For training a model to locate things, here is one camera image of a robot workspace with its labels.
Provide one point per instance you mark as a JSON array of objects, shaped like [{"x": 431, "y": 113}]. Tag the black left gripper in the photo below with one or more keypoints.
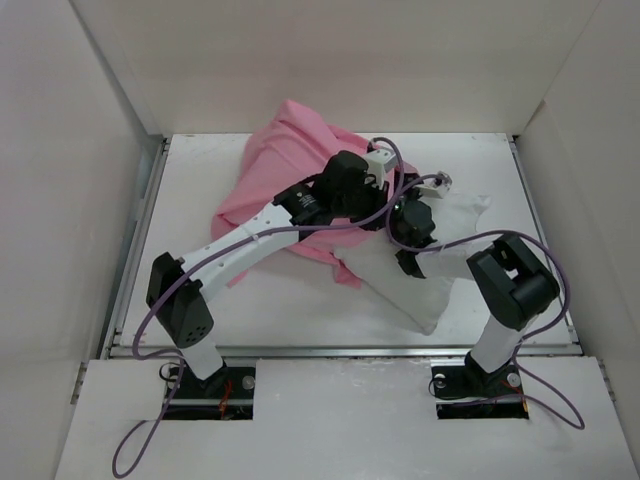
[{"x": 378, "y": 194}]

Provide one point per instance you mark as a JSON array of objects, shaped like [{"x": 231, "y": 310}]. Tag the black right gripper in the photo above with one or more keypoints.
[{"x": 416, "y": 194}]

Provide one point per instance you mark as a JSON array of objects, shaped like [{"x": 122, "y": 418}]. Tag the pink satin pillowcase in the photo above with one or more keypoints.
[{"x": 294, "y": 145}]

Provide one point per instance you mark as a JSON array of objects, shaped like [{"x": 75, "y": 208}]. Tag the white pillow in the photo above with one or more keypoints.
[{"x": 423, "y": 299}]

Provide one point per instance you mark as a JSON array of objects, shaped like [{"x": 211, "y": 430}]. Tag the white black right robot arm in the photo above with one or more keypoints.
[{"x": 515, "y": 286}]

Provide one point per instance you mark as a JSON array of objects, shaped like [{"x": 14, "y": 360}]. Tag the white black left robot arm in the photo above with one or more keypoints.
[{"x": 180, "y": 290}]

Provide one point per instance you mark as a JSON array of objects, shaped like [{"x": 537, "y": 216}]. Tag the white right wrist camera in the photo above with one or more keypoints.
[{"x": 436, "y": 186}]

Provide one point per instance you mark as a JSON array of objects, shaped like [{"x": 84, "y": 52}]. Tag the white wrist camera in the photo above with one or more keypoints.
[
  {"x": 380, "y": 162},
  {"x": 436, "y": 186}
]

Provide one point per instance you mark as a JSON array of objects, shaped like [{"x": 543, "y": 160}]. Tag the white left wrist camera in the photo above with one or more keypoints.
[{"x": 380, "y": 162}]

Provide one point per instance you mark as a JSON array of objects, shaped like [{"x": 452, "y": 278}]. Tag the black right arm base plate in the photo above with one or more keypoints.
[{"x": 461, "y": 396}]

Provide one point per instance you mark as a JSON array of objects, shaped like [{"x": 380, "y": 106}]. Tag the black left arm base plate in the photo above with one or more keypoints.
[{"x": 231, "y": 399}]

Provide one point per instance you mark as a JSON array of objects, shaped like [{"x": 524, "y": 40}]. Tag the aluminium front table rail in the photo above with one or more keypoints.
[{"x": 571, "y": 349}]

